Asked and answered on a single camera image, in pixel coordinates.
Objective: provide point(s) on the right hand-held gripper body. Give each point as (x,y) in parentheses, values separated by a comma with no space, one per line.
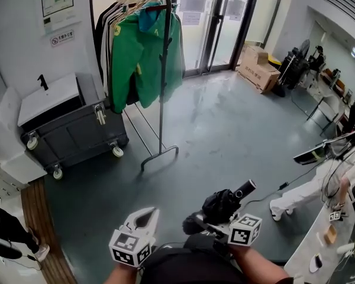
(244,231)

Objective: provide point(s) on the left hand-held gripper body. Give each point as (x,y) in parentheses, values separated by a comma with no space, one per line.
(127,245)

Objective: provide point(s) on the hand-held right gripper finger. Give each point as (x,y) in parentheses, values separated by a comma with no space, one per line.
(201,219)

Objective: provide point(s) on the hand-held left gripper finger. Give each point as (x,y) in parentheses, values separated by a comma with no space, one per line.
(145,211)
(156,222)

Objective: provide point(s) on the black umbrella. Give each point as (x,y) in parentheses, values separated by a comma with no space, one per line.
(219,203)

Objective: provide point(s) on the black metal coat rack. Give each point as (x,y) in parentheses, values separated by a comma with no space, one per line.
(162,99)

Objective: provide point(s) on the person's right forearm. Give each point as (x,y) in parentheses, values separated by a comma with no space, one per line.
(254,265)

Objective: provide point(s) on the person's left forearm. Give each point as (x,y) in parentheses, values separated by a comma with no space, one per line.
(121,275)

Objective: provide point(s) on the person's black top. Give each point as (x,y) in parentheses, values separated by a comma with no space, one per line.
(189,265)

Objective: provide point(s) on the white caster wheel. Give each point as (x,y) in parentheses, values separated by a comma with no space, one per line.
(32,143)
(57,173)
(117,150)
(100,114)

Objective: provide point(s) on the white counter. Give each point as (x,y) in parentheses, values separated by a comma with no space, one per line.
(310,241)

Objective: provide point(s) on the black and white dish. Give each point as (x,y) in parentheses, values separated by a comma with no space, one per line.
(316,262)

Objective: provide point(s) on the small wooden box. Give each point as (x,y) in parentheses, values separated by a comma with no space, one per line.
(330,235)

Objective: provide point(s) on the small printed cube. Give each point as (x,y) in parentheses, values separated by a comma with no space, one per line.
(334,216)

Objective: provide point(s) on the grey overturned wheeled cart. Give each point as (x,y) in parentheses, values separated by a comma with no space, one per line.
(77,135)

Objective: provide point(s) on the black round bag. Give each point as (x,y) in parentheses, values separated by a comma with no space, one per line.
(3,248)

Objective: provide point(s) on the white drawer unit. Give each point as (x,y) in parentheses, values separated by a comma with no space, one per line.
(3,179)

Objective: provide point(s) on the white sink top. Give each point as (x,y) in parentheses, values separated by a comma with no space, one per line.
(47,102)

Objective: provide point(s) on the green hooded jacket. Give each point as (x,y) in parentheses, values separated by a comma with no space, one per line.
(142,61)

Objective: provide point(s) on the black office chair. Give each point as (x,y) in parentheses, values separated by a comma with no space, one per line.
(352,117)

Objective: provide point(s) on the white long desk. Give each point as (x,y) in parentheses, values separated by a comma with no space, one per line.
(328,96)

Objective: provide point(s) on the white cabinet block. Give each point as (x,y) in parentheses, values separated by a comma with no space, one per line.
(6,135)

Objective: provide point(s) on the large cardboard box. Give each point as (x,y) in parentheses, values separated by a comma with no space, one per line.
(258,69)

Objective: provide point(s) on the black faucet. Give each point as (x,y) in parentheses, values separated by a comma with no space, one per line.
(43,83)

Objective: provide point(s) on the black hand trolley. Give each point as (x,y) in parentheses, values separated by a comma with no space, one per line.
(294,69)

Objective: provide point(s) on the white hanging garment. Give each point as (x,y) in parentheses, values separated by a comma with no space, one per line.
(107,40)

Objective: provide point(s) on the glass double door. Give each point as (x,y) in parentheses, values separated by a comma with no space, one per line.
(216,40)

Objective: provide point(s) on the black hanging garment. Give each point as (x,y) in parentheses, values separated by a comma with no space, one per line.
(100,28)

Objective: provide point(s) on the black standing fan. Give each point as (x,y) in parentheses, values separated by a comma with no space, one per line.
(304,47)

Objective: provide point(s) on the small paper notice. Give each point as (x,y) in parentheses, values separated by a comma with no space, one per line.
(192,19)

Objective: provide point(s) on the tall paper notice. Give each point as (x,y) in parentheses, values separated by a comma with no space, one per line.
(236,7)

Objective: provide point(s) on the large paper notice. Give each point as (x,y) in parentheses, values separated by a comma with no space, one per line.
(193,2)

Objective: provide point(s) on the blue and white wall poster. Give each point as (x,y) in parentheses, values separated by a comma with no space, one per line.
(56,1)

